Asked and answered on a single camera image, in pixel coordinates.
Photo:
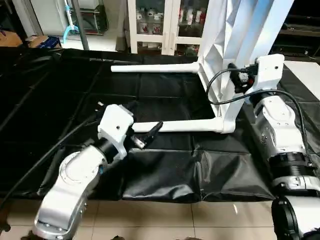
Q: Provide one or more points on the white flat panel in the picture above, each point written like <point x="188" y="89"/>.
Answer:
<point x="305" y="70"/>

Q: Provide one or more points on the brown wooden board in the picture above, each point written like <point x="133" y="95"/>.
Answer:
<point x="10" y="38"/>

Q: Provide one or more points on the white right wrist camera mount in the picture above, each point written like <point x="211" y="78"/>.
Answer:
<point x="267" y="72"/>

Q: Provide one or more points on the dark equipment rack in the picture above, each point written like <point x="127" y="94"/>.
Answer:
<point x="95" y="20"/>

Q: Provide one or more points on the white glass door cabinet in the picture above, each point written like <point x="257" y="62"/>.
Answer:
<point x="170" y="25"/>

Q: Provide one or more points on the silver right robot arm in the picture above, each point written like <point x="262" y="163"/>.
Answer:
<point x="280" y="135"/>

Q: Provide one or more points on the grey metal pole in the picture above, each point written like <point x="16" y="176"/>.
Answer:
<point x="80" y="25"/>

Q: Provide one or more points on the white plastic table leg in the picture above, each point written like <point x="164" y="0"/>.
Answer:
<point x="150" y="68"/>
<point x="185" y="125"/>

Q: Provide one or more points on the black work mat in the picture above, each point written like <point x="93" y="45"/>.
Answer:
<point x="75" y="100"/>

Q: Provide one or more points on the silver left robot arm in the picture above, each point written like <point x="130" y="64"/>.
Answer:
<point x="70" y="190"/>

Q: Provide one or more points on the white plastic table top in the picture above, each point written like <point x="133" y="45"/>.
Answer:
<point x="235" y="30"/>

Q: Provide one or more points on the light blue plastic item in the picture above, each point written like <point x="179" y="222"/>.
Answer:
<point x="70" y="27"/>

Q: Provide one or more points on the blue flat box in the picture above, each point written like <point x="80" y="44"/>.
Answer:
<point x="45" y="41"/>

